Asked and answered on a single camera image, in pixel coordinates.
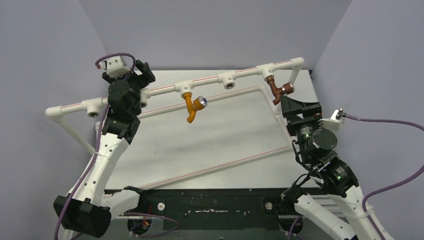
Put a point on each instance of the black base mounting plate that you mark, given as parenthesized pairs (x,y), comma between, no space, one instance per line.
(218,209)

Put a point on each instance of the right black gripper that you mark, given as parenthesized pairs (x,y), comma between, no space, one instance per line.
(301,114)

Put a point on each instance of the orange water faucet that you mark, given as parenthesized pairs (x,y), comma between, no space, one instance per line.
(193,106)

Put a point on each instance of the white pipe frame with tees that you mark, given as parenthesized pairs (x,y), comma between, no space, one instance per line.
(228,80)

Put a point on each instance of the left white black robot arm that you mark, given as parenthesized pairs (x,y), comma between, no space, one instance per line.
(85,209)

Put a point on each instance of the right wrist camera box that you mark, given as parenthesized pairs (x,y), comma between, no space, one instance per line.
(335,122)

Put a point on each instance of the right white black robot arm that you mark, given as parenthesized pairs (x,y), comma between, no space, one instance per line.
(314,148)

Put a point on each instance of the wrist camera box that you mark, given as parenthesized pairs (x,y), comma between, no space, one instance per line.
(335,122)
(114,66)

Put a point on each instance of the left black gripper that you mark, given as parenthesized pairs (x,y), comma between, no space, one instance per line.
(147,78)

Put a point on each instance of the red-brown water faucet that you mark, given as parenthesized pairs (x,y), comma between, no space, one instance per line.
(277,92)

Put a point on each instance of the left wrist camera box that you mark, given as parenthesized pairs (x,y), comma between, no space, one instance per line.
(114,66)

